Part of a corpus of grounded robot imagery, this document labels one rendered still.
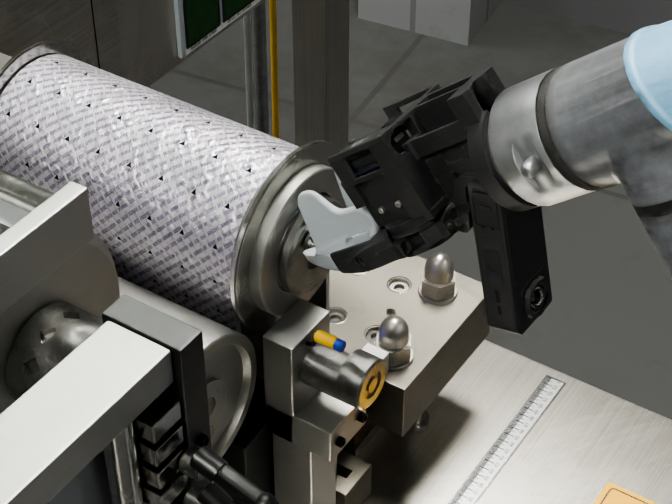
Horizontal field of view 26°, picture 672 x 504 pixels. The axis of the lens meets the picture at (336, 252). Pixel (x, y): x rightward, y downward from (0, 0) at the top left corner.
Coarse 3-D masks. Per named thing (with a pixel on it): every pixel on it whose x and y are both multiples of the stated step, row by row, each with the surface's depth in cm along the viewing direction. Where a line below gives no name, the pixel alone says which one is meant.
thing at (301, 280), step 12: (336, 204) 105; (300, 216) 102; (288, 228) 102; (300, 228) 102; (288, 240) 102; (300, 240) 102; (288, 252) 102; (300, 252) 103; (276, 264) 103; (288, 264) 102; (300, 264) 104; (312, 264) 106; (276, 276) 104; (288, 276) 103; (300, 276) 104; (312, 276) 106; (324, 276) 108; (288, 288) 104; (300, 288) 105; (312, 288) 107
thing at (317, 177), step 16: (304, 176) 102; (320, 176) 104; (288, 192) 101; (320, 192) 105; (336, 192) 107; (272, 208) 101; (288, 208) 101; (272, 224) 100; (288, 224) 102; (256, 240) 101; (272, 240) 101; (256, 256) 101; (272, 256) 102; (256, 272) 101; (272, 272) 103; (256, 288) 102; (272, 288) 103; (256, 304) 104; (272, 304) 104; (288, 304) 107
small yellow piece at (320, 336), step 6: (318, 330) 101; (312, 336) 102; (318, 336) 100; (324, 336) 100; (330, 336) 100; (306, 342) 105; (312, 342) 104; (318, 342) 101; (324, 342) 100; (330, 342) 100; (336, 342) 100; (342, 342) 100; (336, 348) 100; (342, 348) 100
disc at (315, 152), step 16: (304, 144) 103; (320, 144) 104; (288, 160) 101; (304, 160) 103; (320, 160) 105; (272, 176) 100; (288, 176) 102; (272, 192) 101; (256, 208) 99; (256, 224) 100; (240, 240) 100; (240, 256) 100; (240, 272) 101; (240, 288) 102; (240, 304) 102; (240, 320) 104; (256, 320) 105; (272, 320) 108
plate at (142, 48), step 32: (0, 0) 118; (32, 0) 122; (64, 0) 125; (96, 0) 129; (128, 0) 133; (160, 0) 137; (0, 32) 120; (32, 32) 123; (64, 32) 127; (96, 32) 131; (128, 32) 135; (160, 32) 139; (96, 64) 132; (128, 64) 137; (160, 64) 141
